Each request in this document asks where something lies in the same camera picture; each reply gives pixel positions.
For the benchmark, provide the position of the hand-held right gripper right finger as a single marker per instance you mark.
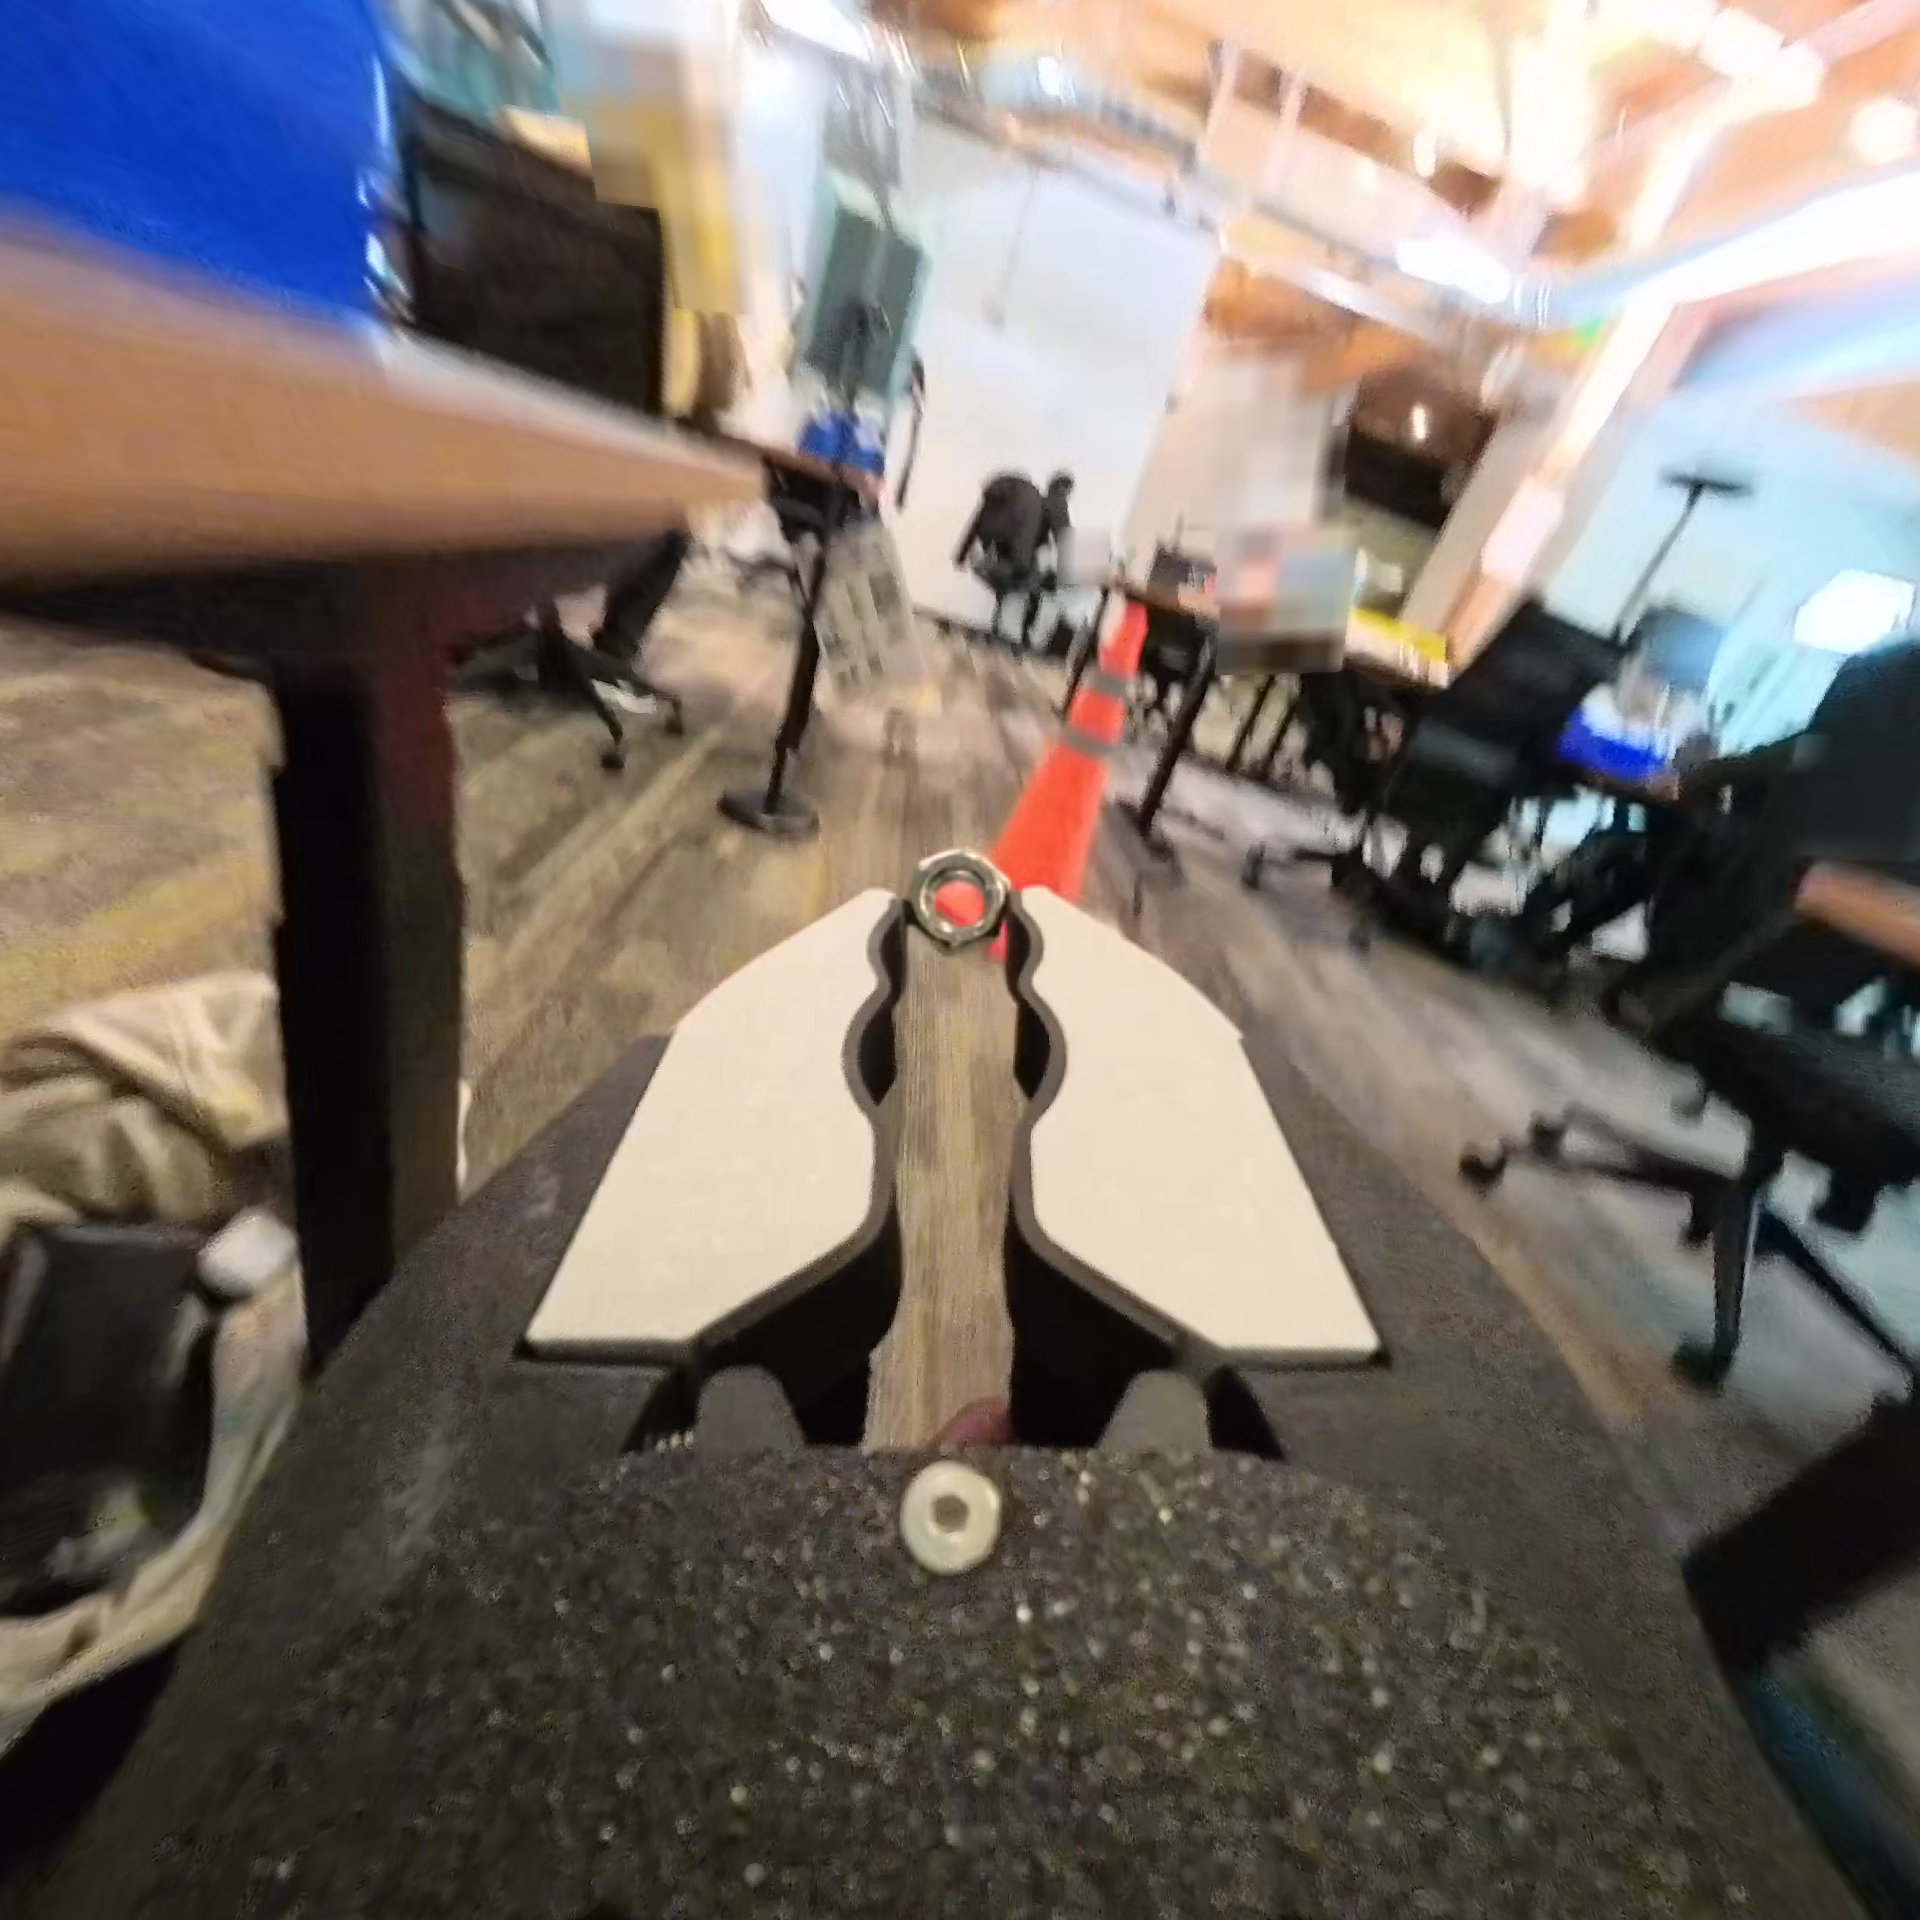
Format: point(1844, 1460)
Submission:
point(1188, 1185)

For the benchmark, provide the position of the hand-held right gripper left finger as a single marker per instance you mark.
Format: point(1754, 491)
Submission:
point(706, 1185)

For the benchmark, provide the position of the silver hex nut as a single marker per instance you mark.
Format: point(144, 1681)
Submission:
point(923, 915)

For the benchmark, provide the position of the blue plastic bin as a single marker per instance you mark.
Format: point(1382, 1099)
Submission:
point(180, 136)

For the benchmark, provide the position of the person's right hand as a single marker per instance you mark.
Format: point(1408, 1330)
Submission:
point(970, 1425)

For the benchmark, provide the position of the orange traffic cone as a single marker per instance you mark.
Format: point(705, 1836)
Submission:
point(1071, 764)

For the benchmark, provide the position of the dark table leg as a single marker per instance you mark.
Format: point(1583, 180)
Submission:
point(368, 899)

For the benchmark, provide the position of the black pole stand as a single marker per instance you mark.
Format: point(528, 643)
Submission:
point(1689, 522)
point(790, 689)

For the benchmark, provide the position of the black office chair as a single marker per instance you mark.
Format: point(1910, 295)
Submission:
point(1471, 750)
point(1801, 1080)
point(599, 662)

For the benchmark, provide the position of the beige cloth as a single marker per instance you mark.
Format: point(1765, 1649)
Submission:
point(134, 1080)

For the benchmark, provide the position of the wooden office table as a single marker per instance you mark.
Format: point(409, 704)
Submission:
point(1396, 637)
point(1169, 599)

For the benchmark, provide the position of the dark bag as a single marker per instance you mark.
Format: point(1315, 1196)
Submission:
point(91, 1378)

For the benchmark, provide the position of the dark upright panel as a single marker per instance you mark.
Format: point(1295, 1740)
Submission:
point(523, 256)

